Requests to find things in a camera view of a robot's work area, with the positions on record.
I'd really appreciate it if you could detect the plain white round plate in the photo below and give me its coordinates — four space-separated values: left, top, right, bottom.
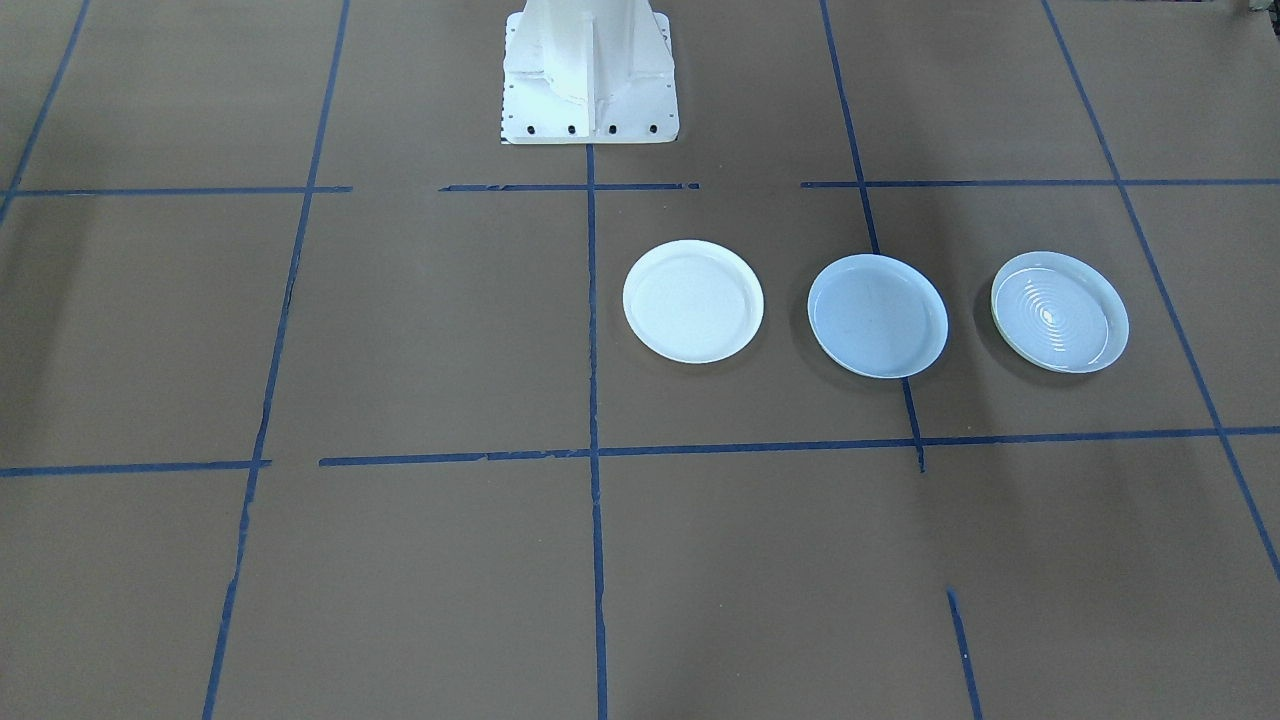
622 239 766 365

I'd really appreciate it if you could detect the glossy ribbed pale green plate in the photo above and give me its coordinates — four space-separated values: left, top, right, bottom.
990 250 1131 375

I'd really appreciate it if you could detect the light blue round plate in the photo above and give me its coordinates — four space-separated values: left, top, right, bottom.
806 253 950 380

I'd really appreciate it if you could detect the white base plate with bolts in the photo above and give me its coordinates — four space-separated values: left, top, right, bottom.
499 10 681 147

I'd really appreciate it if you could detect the white pedestal column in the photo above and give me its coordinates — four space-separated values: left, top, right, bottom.
505 0 669 107

